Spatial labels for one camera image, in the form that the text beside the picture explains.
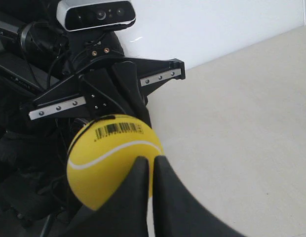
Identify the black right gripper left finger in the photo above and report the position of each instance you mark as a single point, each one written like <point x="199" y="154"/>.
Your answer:
<point x="125" y="213"/>

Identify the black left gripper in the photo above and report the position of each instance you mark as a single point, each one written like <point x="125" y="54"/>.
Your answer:
<point x="107" y="85"/>

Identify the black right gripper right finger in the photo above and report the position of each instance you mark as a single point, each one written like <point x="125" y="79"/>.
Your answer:
<point x="177" y="213"/>

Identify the yellow foam tennis ball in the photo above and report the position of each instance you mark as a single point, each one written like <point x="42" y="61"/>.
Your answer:
<point x="102" y="153"/>

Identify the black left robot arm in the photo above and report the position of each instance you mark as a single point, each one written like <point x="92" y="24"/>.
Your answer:
<point x="63" y="57"/>

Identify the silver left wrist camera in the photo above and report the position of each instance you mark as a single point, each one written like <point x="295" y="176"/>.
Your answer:
<point x="78" y="15"/>

